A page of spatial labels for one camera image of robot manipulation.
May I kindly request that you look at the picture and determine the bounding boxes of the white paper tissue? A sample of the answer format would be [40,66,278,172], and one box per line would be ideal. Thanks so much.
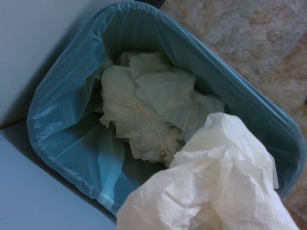
[117,112,302,230]

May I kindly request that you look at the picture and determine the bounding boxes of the blue lined trash bin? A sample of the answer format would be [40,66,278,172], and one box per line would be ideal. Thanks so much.
[26,1,302,218]

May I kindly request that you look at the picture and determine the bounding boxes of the crumpled used paper towels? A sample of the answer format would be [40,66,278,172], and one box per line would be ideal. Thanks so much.
[94,50,225,166]

